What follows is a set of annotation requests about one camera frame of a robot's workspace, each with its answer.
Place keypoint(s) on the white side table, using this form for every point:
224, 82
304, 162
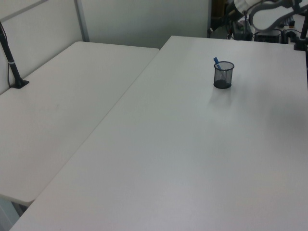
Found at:
60, 96

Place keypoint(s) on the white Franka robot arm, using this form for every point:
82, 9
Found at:
264, 16

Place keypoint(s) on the grey metal partition post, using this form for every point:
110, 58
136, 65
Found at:
81, 21

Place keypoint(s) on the black camera stand pole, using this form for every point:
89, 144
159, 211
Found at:
13, 67

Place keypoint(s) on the black controller box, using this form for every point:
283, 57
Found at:
268, 37

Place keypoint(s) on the blue and white marker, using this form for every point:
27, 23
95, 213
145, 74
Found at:
215, 60

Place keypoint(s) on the black mesh pen cup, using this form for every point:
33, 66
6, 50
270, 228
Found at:
223, 83

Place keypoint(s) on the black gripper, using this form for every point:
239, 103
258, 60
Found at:
228, 16

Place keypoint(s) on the black clamp stand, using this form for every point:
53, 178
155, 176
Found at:
299, 43

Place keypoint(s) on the emergency stop button box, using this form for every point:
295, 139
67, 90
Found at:
290, 30

